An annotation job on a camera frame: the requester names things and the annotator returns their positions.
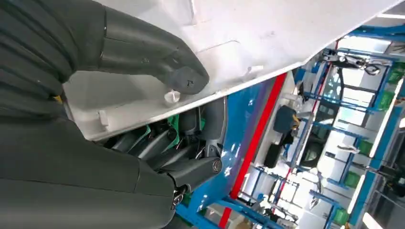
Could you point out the green shelf bin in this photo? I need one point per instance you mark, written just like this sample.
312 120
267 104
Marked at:
386 101
341 216
397 72
351 180
366 148

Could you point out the grey ribbed right robot arm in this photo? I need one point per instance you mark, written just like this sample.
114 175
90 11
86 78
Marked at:
34 47

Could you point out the black zip case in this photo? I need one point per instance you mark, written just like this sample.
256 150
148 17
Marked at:
272 156

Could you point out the blue steel shelf rack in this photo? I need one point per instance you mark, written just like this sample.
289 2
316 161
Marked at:
240 126

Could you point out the white table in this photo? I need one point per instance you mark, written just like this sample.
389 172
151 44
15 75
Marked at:
276 139

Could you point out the red barrier tape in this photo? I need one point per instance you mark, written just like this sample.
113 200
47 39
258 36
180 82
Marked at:
259 132

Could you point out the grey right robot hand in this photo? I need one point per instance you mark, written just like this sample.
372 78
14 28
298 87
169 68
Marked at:
63 177

